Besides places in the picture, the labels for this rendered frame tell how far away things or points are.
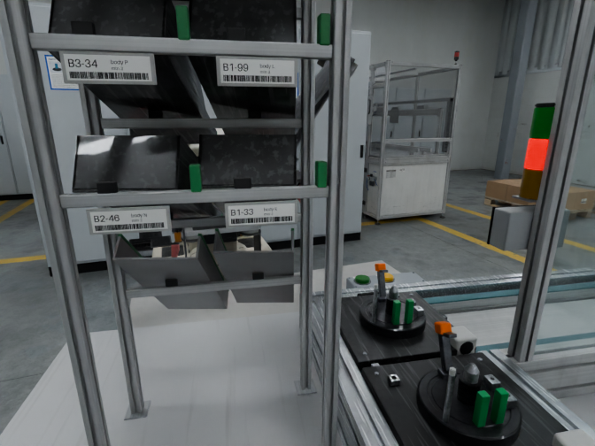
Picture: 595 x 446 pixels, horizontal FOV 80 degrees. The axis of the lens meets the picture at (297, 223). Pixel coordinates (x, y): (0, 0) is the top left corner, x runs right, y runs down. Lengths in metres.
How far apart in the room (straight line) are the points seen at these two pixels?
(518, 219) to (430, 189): 4.71
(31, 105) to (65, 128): 3.20
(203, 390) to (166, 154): 0.51
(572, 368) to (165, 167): 0.82
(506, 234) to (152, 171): 0.57
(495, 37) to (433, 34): 1.96
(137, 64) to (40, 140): 0.13
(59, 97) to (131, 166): 3.17
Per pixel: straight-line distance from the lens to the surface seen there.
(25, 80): 0.47
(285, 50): 0.43
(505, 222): 0.71
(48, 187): 0.46
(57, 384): 0.96
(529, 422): 0.68
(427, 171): 5.31
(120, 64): 0.43
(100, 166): 0.51
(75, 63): 0.45
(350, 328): 0.79
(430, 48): 10.37
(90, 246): 3.82
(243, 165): 0.48
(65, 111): 3.65
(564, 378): 0.91
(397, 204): 5.13
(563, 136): 0.70
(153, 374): 0.90
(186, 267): 0.61
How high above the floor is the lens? 1.39
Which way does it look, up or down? 16 degrees down
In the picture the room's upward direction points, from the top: straight up
